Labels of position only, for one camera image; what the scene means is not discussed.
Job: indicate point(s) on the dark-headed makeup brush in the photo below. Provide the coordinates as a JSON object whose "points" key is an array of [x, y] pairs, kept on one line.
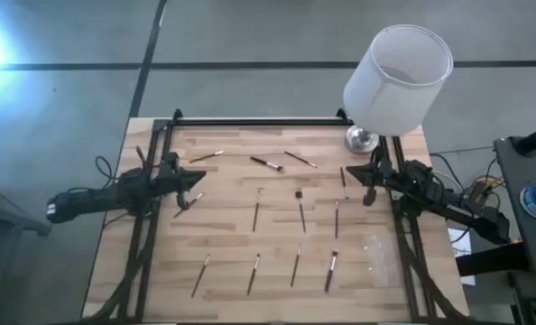
{"points": [[301, 212]]}

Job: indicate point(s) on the dark grey side table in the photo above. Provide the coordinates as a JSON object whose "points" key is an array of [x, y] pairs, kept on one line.
{"points": [[509, 171]]}

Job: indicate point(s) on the thin black makeup brush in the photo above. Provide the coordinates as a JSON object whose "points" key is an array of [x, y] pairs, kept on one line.
{"points": [[200, 275], [300, 159], [343, 180], [295, 266], [336, 219], [198, 197], [207, 156], [257, 210], [253, 274]]}

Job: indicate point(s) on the short fluffy makeup brush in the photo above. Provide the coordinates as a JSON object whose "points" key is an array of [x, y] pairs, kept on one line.
{"points": [[266, 164]]}

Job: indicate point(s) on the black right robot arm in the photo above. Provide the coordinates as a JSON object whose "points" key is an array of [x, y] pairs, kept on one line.
{"points": [[435, 189]]}

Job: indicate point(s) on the white paper sheet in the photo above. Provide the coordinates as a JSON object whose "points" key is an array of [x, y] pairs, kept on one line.
{"points": [[459, 241]]}

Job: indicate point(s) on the table lamp white shade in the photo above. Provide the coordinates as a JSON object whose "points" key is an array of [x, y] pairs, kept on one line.
{"points": [[399, 90]]}

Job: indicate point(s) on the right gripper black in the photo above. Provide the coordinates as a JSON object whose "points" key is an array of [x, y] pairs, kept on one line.
{"points": [[383, 176]]}

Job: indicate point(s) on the black bench bar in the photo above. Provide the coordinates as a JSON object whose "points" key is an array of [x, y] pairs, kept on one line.
{"points": [[489, 259]]}

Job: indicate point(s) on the black aluminium table frame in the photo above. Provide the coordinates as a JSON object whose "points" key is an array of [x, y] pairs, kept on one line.
{"points": [[259, 122]]}

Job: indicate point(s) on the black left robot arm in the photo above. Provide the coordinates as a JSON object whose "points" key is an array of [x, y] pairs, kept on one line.
{"points": [[92, 198]]}

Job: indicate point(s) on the large fluffy makeup brush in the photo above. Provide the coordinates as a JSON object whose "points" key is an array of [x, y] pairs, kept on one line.
{"points": [[331, 271]]}

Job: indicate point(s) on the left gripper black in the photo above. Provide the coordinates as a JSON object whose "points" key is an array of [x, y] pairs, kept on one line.
{"points": [[171, 178]]}

